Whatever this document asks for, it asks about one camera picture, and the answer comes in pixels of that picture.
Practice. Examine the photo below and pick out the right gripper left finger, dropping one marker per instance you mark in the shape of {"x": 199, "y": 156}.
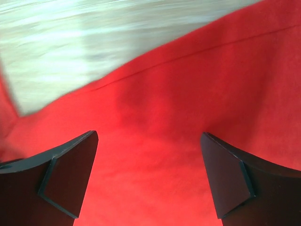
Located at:
{"x": 47, "y": 189}

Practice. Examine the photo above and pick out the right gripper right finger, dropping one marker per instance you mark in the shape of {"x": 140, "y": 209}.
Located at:
{"x": 248, "y": 190}

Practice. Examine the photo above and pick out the red t shirt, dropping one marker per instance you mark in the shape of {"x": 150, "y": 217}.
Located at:
{"x": 238, "y": 78}

